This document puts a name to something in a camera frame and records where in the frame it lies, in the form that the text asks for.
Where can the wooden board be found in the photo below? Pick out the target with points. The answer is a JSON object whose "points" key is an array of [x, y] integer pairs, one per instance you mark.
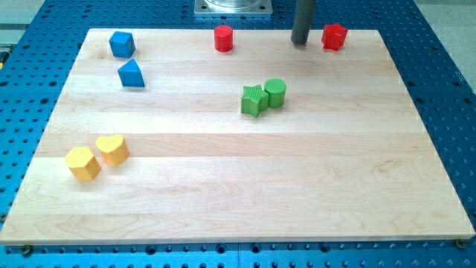
{"points": [[346, 157]]}

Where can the green star block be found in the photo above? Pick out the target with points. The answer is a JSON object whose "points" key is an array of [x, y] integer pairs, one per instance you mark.
{"points": [[254, 100]]}

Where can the green cylinder block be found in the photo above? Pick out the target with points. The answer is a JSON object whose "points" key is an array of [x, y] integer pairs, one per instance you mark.
{"points": [[276, 90]]}

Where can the red cylinder block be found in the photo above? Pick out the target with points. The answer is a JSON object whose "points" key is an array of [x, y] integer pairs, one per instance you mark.
{"points": [[223, 38]]}

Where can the blue triangle block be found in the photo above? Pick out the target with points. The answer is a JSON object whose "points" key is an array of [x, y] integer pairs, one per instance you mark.
{"points": [[130, 75]]}

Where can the yellow heart block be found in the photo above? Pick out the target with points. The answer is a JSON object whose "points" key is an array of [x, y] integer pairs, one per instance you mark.
{"points": [[113, 149]]}

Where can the red star block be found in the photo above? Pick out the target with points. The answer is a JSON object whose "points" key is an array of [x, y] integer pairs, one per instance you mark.
{"points": [[334, 36]]}

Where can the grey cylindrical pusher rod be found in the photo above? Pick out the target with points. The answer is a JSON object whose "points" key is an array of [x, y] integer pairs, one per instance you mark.
{"points": [[304, 12]]}

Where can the blue cube block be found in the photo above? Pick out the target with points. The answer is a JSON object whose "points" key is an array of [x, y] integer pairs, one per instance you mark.
{"points": [[122, 44]]}

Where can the yellow hexagon block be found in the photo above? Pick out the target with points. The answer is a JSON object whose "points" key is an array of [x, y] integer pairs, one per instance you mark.
{"points": [[82, 163]]}

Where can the blue perforated table plate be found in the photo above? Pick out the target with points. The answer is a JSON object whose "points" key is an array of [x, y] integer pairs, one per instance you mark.
{"points": [[427, 43]]}

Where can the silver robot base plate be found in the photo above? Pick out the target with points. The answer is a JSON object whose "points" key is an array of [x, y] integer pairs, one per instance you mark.
{"points": [[232, 6]]}

